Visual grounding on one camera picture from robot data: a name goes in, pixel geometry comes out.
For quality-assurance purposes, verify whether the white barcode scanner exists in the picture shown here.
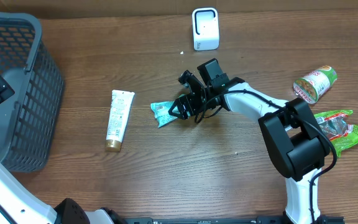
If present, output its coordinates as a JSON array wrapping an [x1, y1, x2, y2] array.
[[191, 7, 220, 51]]

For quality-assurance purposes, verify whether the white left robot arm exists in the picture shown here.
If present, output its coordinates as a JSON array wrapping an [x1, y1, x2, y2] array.
[[0, 163, 126, 224]]

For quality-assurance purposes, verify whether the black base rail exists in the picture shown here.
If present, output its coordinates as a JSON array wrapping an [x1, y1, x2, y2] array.
[[116, 216, 346, 224]]

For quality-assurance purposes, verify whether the teal wet wipes packet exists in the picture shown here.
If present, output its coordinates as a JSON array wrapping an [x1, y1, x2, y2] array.
[[150, 101, 177, 128]]

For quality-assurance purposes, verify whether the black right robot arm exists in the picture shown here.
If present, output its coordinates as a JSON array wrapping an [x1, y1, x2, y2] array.
[[168, 58, 344, 223]]

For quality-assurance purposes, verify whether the white tube with gold cap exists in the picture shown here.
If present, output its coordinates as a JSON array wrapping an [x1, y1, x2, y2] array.
[[105, 90, 135, 152]]

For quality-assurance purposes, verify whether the green snack bag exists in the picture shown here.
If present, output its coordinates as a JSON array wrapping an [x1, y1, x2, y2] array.
[[314, 110, 358, 157]]

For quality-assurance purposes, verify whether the dark grey plastic basket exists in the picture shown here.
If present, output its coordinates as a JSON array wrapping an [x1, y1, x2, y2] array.
[[0, 12, 65, 172]]

